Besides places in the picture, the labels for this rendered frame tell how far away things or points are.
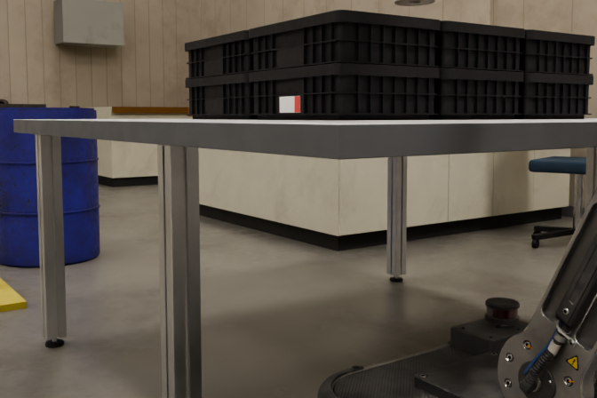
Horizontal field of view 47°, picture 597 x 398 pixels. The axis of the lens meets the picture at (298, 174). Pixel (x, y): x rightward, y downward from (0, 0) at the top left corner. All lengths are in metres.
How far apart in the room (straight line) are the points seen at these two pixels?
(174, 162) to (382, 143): 0.57
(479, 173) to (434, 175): 0.38
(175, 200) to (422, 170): 2.70
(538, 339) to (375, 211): 2.68
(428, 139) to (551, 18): 4.43
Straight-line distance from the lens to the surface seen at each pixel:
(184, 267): 1.33
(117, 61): 9.41
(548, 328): 1.02
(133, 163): 7.10
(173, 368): 1.37
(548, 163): 3.80
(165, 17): 9.74
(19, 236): 3.44
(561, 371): 1.03
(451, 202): 4.07
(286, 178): 3.89
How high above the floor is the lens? 0.71
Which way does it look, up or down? 5 degrees down
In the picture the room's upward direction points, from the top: straight up
